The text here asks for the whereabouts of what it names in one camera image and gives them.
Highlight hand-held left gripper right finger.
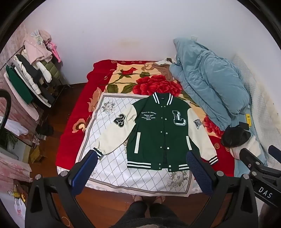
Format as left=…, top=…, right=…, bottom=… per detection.
left=186, top=151, right=259, bottom=228

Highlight pink towel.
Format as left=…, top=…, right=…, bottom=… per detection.
left=4, top=72, right=40, bottom=121

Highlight white crumpled cloth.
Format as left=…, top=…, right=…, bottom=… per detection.
left=230, top=137, right=262, bottom=159

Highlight blue duvet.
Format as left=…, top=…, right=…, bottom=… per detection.
left=170, top=37, right=252, bottom=132

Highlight green plant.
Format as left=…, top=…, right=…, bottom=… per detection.
left=0, top=129, right=18, bottom=152

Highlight pink bedding pile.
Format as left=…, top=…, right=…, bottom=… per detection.
left=0, top=151, right=33, bottom=183

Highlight green hanging garment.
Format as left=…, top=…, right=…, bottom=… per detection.
left=5, top=65, right=34, bottom=105

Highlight green varsity jacket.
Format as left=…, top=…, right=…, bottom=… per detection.
left=93, top=92, right=219, bottom=173

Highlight white plastic bag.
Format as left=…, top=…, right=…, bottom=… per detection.
left=14, top=197, right=27, bottom=220

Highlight white puffer jacket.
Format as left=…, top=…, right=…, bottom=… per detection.
left=36, top=60, right=53, bottom=83

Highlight person's legs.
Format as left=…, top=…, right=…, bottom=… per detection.
left=114, top=200, right=194, bottom=228

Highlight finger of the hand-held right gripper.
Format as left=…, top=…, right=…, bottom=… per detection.
left=268, top=145, right=281, bottom=160
left=239, top=148, right=268, bottom=174

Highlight metal clothes rack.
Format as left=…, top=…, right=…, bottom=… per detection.
left=32, top=79, right=69, bottom=150

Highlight yellow cardboard box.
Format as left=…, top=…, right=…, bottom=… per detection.
left=29, top=146, right=48, bottom=164

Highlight bright pink garment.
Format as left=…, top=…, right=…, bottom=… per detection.
left=47, top=41, right=61, bottom=63

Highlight olive puffer jacket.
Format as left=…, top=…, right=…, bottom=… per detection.
left=44, top=60, right=61, bottom=81

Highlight pink fluffy jacket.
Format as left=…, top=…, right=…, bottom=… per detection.
left=23, top=29, right=53, bottom=64

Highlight red floral blanket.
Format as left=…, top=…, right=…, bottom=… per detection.
left=55, top=60, right=236, bottom=178

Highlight white folded cloth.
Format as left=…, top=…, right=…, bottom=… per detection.
left=0, top=116, right=29, bottom=136

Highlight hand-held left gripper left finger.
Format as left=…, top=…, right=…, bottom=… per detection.
left=25, top=150, right=98, bottom=228

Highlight white diamond-pattern quilted mat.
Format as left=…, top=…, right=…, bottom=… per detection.
left=75, top=93, right=201, bottom=196

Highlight black cloth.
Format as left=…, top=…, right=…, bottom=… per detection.
left=221, top=125, right=251, bottom=148

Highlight white quilted mattress cover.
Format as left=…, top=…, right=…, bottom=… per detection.
left=230, top=55, right=281, bottom=152

